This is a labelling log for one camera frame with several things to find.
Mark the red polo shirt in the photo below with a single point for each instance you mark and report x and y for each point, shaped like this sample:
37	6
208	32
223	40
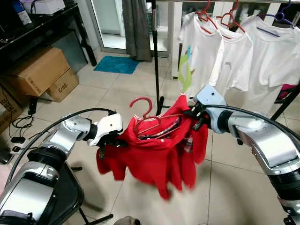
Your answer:
154	159

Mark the red plastic hanger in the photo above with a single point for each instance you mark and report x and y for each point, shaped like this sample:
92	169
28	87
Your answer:
206	18
232	18
136	99

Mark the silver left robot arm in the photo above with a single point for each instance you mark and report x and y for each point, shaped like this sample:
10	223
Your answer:
28	187

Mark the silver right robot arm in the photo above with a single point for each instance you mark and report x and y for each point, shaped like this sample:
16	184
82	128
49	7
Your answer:
267	145

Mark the purple plastic hanger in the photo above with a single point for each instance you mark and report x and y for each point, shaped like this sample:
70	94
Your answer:
281	19

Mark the white t-shirt small logo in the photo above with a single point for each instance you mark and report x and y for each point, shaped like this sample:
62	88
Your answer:
232	65

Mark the white t-shirt green print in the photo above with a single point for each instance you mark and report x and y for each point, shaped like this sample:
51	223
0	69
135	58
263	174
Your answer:
197	51

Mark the black clothes rack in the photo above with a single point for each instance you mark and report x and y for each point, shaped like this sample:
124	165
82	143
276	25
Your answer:
156	56

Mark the black chair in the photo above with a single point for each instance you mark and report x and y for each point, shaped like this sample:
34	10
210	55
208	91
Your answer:
65	192

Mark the small printed cardboard box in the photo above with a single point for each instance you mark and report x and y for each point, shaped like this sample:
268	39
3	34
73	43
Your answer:
63	86

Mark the teal floor mat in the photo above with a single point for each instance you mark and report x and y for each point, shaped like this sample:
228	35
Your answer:
116	64

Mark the black power adapter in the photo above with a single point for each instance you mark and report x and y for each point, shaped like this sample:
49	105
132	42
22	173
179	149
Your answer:
33	105

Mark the magenta item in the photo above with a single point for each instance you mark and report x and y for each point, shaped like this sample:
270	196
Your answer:
288	91

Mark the large plain white t-shirt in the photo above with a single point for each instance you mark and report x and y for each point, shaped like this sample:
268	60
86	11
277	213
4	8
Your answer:
274	61

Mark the grey curtain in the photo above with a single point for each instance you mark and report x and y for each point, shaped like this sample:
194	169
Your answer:
137	28

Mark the grey panel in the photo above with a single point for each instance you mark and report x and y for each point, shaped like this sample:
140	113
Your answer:
70	49

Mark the large cardboard box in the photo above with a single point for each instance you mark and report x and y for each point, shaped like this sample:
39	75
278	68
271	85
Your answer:
37	70

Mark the brown cardboard box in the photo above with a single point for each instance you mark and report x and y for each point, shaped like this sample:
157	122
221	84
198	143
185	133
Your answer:
8	110

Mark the black metal shelf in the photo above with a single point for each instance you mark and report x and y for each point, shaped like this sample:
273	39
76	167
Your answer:
86	37

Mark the blue white box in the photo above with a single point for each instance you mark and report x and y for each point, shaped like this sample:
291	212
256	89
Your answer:
21	11

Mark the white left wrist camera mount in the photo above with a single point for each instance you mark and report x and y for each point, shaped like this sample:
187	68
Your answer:
110	124

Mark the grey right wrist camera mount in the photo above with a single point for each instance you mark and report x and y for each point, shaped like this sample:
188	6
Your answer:
211	97

